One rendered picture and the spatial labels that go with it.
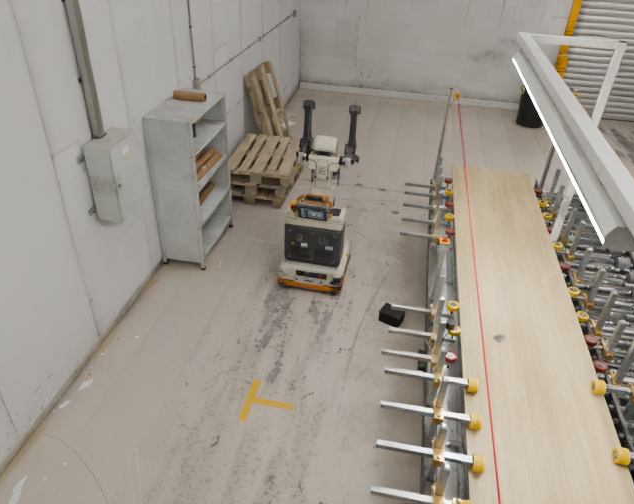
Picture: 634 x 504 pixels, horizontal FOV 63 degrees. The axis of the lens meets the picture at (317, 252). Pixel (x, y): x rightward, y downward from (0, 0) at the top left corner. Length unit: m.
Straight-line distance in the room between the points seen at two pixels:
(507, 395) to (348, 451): 1.24
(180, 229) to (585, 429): 3.77
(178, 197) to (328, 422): 2.47
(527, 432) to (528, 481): 0.29
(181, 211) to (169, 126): 0.84
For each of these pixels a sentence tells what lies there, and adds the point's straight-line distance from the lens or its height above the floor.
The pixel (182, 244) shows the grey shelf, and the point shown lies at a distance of 5.32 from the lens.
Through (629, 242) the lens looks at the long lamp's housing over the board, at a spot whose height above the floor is 2.33.
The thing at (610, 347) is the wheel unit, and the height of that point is 0.91.
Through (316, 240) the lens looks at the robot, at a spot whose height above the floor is 0.57.
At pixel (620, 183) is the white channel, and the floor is 2.46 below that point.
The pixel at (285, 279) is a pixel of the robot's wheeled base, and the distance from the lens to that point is 5.03.
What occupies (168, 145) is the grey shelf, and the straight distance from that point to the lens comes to 4.85.
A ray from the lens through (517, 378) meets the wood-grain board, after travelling 3.33.
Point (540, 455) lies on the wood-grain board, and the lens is 3.02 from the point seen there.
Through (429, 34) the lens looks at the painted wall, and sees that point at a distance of 10.55.
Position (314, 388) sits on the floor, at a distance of 4.20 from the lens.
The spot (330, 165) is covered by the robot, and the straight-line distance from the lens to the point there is 4.79.
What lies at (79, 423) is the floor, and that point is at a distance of 4.26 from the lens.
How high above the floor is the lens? 3.16
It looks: 34 degrees down
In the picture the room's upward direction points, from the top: 3 degrees clockwise
